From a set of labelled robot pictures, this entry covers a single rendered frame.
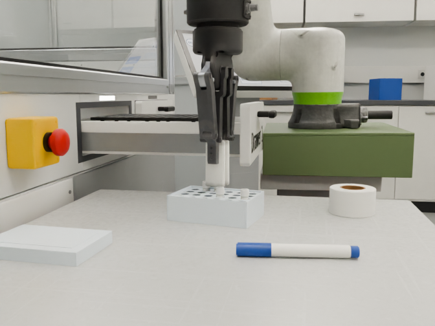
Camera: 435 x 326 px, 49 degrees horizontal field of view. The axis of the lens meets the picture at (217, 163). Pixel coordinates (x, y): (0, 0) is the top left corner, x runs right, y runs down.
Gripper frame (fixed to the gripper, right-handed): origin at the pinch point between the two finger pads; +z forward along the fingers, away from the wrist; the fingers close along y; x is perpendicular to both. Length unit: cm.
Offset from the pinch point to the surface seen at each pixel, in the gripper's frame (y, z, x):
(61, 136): -12.9, -4.5, 18.8
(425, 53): 412, -48, -38
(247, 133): 11.1, -3.8, -1.2
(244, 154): 11.0, -0.2, -0.7
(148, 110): 41, -6, 35
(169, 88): 66, -12, 42
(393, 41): 405, -60, -11
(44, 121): -13.2, -6.6, 21.5
